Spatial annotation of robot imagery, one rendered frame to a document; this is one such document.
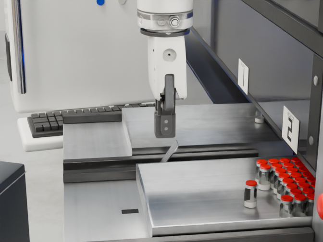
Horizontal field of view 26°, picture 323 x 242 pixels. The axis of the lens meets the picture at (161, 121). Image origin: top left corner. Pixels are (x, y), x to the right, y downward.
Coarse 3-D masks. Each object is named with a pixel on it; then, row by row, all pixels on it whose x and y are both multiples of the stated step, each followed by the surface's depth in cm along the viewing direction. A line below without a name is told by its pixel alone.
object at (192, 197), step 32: (192, 160) 136; (224, 160) 137; (256, 160) 137; (160, 192) 130; (192, 192) 130; (224, 192) 130; (160, 224) 118; (192, 224) 111; (224, 224) 112; (256, 224) 113; (288, 224) 114
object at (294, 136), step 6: (288, 114) 123; (288, 120) 123; (294, 120) 120; (294, 126) 120; (282, 132) 127; (294, 132) 120; (294, 138) 120; (288, 144) 123; (294, 144) 120; (294, 150) 120
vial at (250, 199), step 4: (248, 188) 123; (252, 188) 123; (256, 188) 124; (248, 192) 123; (252, 192) 123; (256, 192) 123; (248, 196) 123; (252, 196) 123; (256, 196) 124; (244, 200) 124; (248, 200) 124; (252, 200) 123; (256, 200) 124; (244, 204) 125; (248, 204) 124; (252, 204) 124; (256, 204) 125
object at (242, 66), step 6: (240, 60) 156; (240, 66) 156; (246, 66) 151; (240, 72) 156; (246, 72) 151; (240, 78) 156; (246, 78) 151; (240, 84) 156; (246, 84) 151; (246, 90) 151
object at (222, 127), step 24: (144, 120) 168; (192, 120) 168; (216, 120) 168; (240, 120) 168; (144, 144) 153; (168, 144) 153; (192, 144) 153; (216, 144) 144; (240, 144) 145; (264, 144) 146
